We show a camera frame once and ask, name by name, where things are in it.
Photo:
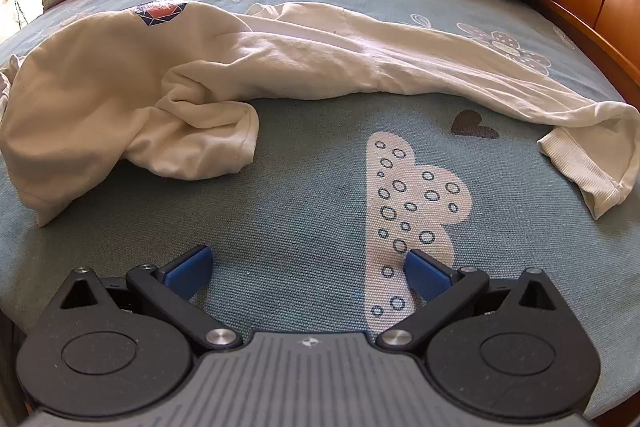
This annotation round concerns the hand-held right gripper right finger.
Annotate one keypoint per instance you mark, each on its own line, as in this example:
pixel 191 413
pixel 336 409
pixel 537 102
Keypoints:
pixel 425 276

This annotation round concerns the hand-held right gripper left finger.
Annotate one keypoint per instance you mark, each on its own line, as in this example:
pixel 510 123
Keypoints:
pixel 187 272

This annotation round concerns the white printed sweatshirt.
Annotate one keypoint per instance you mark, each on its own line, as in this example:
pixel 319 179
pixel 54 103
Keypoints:
pixel 100 82

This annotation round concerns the blue printed bed sheet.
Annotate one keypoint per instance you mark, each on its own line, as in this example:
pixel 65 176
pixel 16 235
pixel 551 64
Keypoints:
pixel 300 207

